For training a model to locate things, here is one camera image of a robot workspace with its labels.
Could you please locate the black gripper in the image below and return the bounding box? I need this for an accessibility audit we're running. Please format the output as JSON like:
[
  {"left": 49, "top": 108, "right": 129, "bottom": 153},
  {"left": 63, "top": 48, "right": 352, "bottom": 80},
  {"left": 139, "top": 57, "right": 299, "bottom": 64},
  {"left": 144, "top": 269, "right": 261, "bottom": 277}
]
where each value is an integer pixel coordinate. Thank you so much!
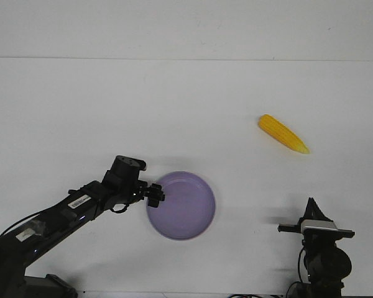
[
  {"left": 101, "top": 155, "right": 165, "bottom": 209},
  {"left": 277, "top": 197, "right": 355, "bottom": 240}
]

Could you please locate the purple round plate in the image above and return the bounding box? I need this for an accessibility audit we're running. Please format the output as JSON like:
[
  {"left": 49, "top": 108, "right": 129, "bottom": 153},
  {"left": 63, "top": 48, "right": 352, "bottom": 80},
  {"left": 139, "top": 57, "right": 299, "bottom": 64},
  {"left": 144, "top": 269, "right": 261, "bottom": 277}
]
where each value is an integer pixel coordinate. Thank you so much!
[{"left": 146, "top": 171, "right": 216, "bottom": 240}]

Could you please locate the yellow corn cob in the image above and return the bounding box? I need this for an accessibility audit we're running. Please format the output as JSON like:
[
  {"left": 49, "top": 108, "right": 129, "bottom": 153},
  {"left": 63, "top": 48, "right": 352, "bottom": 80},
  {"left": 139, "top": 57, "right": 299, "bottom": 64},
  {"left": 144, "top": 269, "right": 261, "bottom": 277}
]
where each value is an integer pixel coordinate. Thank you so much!
[{"left": 258, "top": 114, "right": 310, "bottom": 154}]

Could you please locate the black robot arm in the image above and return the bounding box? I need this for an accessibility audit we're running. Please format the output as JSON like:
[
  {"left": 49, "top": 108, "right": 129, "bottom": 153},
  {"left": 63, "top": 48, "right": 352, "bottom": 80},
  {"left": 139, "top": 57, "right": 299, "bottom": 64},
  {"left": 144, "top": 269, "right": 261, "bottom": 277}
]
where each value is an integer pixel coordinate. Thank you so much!
[
  {"left": 277, "top": 197, "right": 355, "bottom": 297},
  {"left": 0, "top": 155, "right": 165, "bottom": 297}
]

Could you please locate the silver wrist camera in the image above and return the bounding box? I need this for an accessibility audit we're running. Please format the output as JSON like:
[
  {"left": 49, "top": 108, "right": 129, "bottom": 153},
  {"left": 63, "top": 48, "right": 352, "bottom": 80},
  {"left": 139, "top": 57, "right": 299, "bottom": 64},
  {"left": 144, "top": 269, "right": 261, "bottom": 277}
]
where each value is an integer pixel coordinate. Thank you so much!
[{"left": 300, "top": 219, "right": 338, "bottom": 233}]

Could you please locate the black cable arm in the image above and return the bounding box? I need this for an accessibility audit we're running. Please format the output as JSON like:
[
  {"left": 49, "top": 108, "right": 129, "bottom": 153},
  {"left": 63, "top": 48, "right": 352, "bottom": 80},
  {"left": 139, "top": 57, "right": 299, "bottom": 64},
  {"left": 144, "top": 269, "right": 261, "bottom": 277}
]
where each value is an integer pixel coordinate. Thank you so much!
[{"left": 297, "top": 246, "right": 308, "bottom": 284}]

